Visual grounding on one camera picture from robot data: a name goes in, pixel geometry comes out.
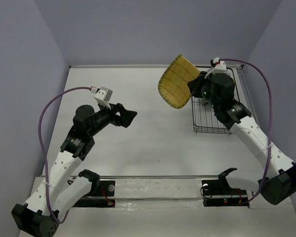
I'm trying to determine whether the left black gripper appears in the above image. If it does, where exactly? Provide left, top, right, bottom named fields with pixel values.
left=88, top=100, right=137, bottom=137

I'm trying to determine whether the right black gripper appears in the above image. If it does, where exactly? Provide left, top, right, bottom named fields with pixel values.
left=189, top=70, right=221, bottom=110

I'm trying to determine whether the yellow bamboo woven plate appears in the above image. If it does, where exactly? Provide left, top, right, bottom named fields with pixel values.
left=157, top=54, right=200, bottom=109

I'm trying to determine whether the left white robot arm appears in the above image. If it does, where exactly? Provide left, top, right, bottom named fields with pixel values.
left=11, top=103, right=137, bottom=237

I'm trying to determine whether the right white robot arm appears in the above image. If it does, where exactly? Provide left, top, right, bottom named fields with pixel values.
left=187, top=72, right=296, bottom=205

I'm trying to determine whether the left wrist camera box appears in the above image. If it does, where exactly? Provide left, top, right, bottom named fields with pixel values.
left=91, top=87, right=112, bottom=109

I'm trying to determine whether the black wire dish rack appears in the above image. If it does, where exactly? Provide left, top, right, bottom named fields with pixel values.
left=191, top=67, right=248, bottom=136

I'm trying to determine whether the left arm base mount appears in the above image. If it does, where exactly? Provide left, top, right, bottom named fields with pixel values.
left=73, top=180, right=115, bottom=208

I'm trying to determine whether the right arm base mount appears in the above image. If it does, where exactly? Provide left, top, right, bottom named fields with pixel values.
left=200, top=179, right=249, bottom=207

